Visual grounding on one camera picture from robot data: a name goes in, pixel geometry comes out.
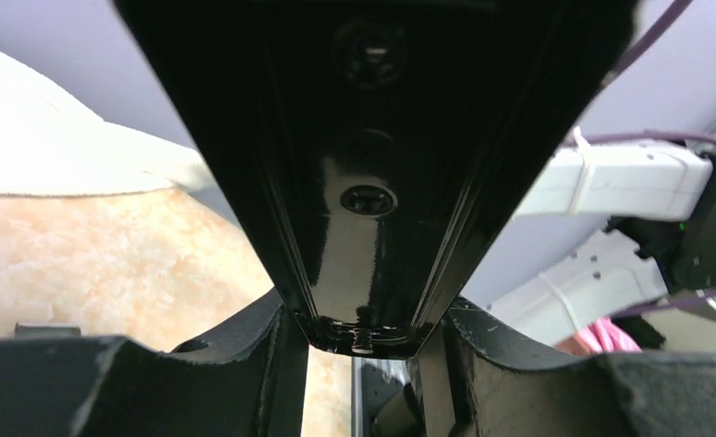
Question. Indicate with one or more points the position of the white towel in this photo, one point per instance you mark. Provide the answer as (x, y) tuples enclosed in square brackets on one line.
[(52, 145)]

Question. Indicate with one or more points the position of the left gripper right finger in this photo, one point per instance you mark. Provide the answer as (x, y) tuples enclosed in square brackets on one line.
[(479, 377)]

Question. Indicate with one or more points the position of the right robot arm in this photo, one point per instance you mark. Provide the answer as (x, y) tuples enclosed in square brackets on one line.
[(657, 251)]

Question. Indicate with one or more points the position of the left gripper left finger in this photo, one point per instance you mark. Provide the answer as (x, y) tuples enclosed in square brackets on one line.
[(245, 377)]

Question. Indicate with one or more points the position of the black stapler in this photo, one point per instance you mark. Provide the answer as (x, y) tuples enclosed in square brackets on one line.
[(374, 150)]

